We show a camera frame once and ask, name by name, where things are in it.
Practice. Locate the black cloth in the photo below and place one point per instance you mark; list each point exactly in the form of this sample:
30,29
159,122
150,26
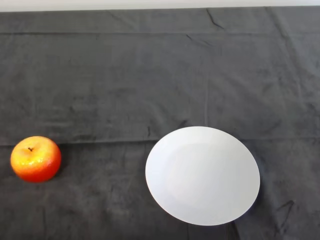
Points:
125,87

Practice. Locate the white round plate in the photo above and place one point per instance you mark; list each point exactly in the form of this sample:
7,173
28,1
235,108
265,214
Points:
202,175

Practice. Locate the red yellow apple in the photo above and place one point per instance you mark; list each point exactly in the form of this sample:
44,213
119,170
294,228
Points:
37,165

